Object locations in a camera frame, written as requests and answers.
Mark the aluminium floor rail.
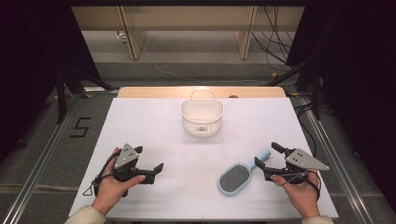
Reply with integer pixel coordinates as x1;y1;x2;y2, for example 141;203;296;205
0;92;84;224
297;95;376;224

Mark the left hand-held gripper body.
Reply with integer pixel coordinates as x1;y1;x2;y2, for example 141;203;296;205
111;143;156;186

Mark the beige wooden desk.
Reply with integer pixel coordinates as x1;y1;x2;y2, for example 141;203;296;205
71;6;305;61

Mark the white plastic basket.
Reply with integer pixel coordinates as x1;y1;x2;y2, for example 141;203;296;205
180;88;225;138

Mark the white table mat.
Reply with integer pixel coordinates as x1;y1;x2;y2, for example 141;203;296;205
68;97;340;220

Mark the black cord loop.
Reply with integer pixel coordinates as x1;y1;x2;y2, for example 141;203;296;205
82;151;122;198
270;170;322;202

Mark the person's right hand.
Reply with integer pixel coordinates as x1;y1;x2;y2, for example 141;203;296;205
271;169;321;219

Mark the black metal stand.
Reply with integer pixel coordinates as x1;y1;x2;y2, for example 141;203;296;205
55;60;120;125
266;58;322;121

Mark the person's left hand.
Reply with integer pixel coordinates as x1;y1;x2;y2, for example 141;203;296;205
91;147;147;216

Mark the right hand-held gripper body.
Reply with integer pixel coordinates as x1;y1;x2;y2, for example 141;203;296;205
263;147;331;185

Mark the light blue hairbrush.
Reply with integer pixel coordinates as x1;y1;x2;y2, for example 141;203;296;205
217;148;272;197

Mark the dark curtain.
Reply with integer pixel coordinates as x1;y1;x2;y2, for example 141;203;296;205
0;0;102;162
286;0;396;213

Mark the wooden table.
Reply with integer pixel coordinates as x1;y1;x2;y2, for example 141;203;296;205
117;86;288;100

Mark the white floor cable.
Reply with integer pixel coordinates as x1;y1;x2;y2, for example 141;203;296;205
140;41;297;87

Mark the bundle of black cables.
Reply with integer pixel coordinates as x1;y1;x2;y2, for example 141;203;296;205
251;6;301;73

